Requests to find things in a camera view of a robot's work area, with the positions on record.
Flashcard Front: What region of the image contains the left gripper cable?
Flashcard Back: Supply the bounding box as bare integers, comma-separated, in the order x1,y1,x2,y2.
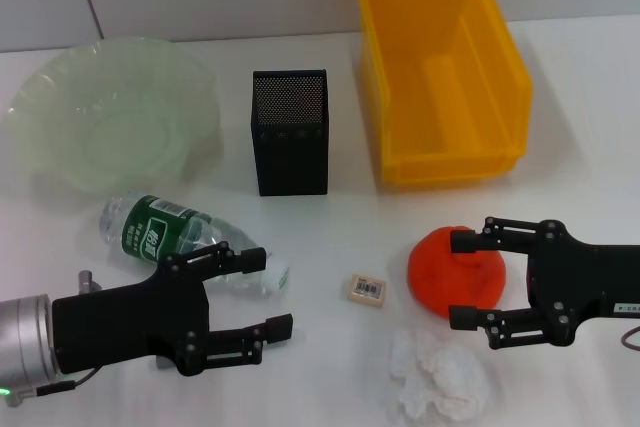
35,367,102,395

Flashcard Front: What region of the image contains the black mesh pen holder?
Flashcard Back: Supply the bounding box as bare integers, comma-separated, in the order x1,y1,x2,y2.
249,68,330,198

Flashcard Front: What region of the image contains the clear green-label water bottle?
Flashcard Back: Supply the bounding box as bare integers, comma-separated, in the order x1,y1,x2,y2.
98,190,292,299

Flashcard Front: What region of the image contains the white paper ball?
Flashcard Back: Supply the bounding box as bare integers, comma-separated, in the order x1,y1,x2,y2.
388,328,492,424

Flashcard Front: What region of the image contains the yellow plastic bin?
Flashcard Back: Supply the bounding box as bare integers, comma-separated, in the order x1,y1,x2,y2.
353,0,534,192

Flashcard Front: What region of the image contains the beige eraser with barcode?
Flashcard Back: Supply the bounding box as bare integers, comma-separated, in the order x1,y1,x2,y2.
344,273,389,305

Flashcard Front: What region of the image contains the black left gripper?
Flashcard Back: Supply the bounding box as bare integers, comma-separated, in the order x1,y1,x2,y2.
51,242,295,378

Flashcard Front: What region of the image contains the pale green glass fruit plate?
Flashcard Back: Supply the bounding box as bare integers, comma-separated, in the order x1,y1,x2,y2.
4,35,225,197

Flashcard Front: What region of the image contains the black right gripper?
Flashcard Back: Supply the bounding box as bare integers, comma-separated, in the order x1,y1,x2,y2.
447,215,640,352

